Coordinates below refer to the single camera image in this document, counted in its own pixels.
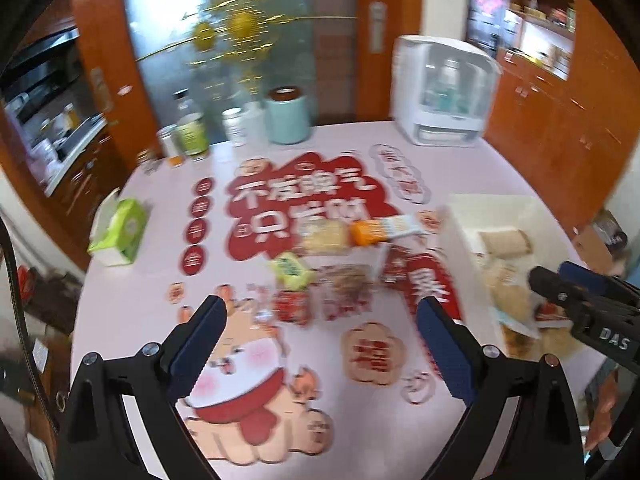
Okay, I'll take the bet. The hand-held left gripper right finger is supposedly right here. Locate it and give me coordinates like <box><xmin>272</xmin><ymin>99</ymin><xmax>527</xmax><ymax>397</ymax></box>
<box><xmin>416</xmin><ymin>296</ymin><xmax>586</xmax><ymax>480</ymax></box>

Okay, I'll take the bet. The clear pale cracker packet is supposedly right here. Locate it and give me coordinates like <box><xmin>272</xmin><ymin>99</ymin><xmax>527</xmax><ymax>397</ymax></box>
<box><xmin>299</xmin><ymin>220</ymin><xmax>351</xmax><ymax>256</ymax></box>

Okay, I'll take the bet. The kitchen counter cabinet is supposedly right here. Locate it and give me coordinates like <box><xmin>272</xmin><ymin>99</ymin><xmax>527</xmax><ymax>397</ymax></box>
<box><xmin>0</xmin><ymin>110</ymin><xmax>136</xmax><ymax>241</ymax></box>

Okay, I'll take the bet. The white wafer packet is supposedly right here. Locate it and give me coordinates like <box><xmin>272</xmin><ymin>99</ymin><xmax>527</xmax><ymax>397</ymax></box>
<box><xmin>477</xmin><ymin>229</ymin><xmax>532</xmax><ymax>257</ymax></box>

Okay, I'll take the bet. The red cookie packet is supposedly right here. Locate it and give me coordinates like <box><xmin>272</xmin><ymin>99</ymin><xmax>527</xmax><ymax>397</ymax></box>
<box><xmin>274</xmin><ymin>290</ymin><xmax>315</xmax><ymax>325</ymax></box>

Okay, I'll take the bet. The translucent plastic bottle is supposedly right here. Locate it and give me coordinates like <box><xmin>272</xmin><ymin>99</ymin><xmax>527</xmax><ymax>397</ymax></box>
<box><xmin>243</xmin><ymin>101</ymin><xmax>271</xmax><ymax>145</ymax></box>

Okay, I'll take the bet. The white baby bottle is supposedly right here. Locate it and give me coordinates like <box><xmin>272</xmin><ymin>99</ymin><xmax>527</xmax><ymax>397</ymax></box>
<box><xmin>439</xmin><ymin>59</ymin><xmax>461</xmax><ymax>103</ymax></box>

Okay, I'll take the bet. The orange white bar packet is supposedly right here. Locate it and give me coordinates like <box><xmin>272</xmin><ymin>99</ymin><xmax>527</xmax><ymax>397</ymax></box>
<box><xmin>349</xmin><ymin>214</ymin><xmax>426</xmax><ymax>247</ymax></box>

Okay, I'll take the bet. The metal lid jar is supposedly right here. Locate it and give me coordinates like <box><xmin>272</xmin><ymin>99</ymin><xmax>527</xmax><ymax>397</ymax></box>
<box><xmin>157</xmin><ymin>126</ymin><xmax>183</xmax><ymax>167</ymax></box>

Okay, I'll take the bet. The dark entrance door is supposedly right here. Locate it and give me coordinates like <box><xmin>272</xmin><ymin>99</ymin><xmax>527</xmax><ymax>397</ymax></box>
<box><xmin>467</xmin><ymin>0</ymin><xmax>516</xmax><ymax>58</ymax></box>

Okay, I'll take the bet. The white pill bottle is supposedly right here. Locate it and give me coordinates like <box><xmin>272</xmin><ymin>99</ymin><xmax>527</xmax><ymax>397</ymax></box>
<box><xmin>222</xmin><ymin>108</ymin><xmax>248</xmax><ymax>147</ymax></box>

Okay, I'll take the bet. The metal door handle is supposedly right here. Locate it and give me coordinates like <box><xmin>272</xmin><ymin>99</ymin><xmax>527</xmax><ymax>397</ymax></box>
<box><xmin>90</xmin><ymin>67</ymin><xmax>108</xmax><ymax>111</ymax></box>
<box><xmin>369</xmin><ymin>1</ymin><xmax>387</xmax><ymax>53</ymax></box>

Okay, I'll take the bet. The dark nut packet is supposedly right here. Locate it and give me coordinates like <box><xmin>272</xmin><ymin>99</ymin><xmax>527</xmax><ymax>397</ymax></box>
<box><xmin>319</xmin><ymin>264</ymin><xmax>376</xmax><ymax>322</ymax></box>

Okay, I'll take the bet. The white plastic bin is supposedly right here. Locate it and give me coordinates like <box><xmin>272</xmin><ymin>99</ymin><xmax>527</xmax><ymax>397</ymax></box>
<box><xmin>440</xmin><ymin>194</ymin><xmax>608</xmax><ymax>376</ymax></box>

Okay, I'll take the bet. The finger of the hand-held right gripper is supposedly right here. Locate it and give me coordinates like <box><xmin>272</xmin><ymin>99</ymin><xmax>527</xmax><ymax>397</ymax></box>
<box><xmin>529</xmin><ymin>266</ymin><xmax>608</xmax><ymax>321</ymax></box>
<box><xmin>559</xmin><ymin>260</ymin><xmax>640</xmax><ymax>306</ymax></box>

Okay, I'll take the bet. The white countertop appliance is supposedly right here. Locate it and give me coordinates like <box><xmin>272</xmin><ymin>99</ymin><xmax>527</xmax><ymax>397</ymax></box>
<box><xmin>390</xmin><ymin>35</ymin><xmax>503</xmax><ymax>147</ymax></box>

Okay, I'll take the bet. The light blue canister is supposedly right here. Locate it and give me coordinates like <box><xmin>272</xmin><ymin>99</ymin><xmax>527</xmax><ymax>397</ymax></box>
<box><xmin>265</xmin><ymin>86</ymin><xmax>308</xmax><ymax>145</ymax></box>

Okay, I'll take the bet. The glass bottle green label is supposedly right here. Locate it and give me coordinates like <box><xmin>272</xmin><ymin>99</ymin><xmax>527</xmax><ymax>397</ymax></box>
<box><xmin>172</xmin><ymin>89</ymin><xmax>210</xmax><ymax>161</ymax></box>

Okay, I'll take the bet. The printed pink tablecloth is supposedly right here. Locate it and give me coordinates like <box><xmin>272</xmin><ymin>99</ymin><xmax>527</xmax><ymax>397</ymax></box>
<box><xmin>70</xmin><ymin>120</ymin><xmax>616</xmax><ymax>480</ymax></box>

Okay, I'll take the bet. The green tissue box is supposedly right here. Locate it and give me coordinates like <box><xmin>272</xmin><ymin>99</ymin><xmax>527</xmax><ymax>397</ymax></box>
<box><xmin>87</xmin><ymin>189</ymin><xmax>148</xmax><ymax>267</ymax></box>

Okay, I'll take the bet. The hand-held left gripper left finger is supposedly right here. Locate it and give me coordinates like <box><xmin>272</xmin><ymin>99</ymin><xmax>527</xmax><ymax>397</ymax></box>
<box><xmin>59</xmin><ymin>296</ymin><xmax>228</xmax><ymax>480</ymax></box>

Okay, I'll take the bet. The frosted glass sliding door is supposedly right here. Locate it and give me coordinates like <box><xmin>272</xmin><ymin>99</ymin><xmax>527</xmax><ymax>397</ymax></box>
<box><xmin>122</xmin><ymin>0</ymin><xmax>358</xmax><ymax>146</ymax></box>

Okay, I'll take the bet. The red lid jar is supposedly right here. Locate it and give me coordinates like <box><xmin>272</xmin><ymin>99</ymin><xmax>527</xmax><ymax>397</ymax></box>
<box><xmin>15</xmin><ymin>265</ymin><xmax>78</xmax><ymax>328</ymax></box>

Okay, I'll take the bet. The wooden sideboard cabinet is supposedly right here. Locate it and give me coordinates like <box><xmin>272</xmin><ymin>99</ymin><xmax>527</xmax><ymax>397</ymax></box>
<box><xmin>482</xmin><ymin>50</ymin><xmax>640</xmax><ymax>241</ymax></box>

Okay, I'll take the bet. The cardboard box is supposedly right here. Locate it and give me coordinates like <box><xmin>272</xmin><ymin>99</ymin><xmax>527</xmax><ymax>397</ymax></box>
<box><xmin>572</xmin><ymin>210</ymin><xmax>628</xmax><ymax>273</ymax></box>

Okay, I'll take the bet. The small green snack packet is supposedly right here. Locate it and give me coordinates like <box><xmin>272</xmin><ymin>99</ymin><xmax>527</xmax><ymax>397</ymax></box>
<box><xmin>269</xmin><ymin>252</ymin><xmax>315</xmax><ymax>291</ymax></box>

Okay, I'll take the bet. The red door decoration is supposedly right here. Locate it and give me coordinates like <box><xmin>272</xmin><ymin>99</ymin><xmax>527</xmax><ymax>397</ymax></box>
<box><xmin>472</xmin><ymin>0</ymin><xmax>506</xmax><ymax>21</ymax></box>

